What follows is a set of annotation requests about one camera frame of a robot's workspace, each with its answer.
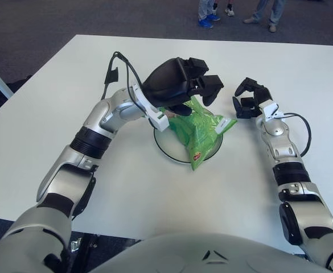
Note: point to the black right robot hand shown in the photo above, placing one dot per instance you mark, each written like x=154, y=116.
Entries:
x=264, y=95

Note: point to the person with beige shoes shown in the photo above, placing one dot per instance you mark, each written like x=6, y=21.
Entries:
x=277, y=11

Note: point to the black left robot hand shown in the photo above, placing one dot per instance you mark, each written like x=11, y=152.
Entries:
x=166, y=82

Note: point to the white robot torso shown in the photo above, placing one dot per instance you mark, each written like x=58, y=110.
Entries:
x=211, y=256

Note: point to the green snack bag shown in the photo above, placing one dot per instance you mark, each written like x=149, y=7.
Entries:
x=197, y=133

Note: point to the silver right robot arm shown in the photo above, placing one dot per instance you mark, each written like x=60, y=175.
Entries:
x=303, y=207

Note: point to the person with white sneaker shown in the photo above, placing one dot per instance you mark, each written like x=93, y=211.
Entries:
x=229, y=12

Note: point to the white plate black rim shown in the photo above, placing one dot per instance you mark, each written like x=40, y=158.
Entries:
x=172, y=148

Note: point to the shiny metal bracket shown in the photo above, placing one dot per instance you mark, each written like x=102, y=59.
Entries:
x=75, y=245

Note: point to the person with blue shoes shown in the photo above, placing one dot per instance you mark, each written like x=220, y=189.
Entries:
x=204, y=11

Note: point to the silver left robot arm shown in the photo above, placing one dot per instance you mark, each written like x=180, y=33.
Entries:
x=66, y=176

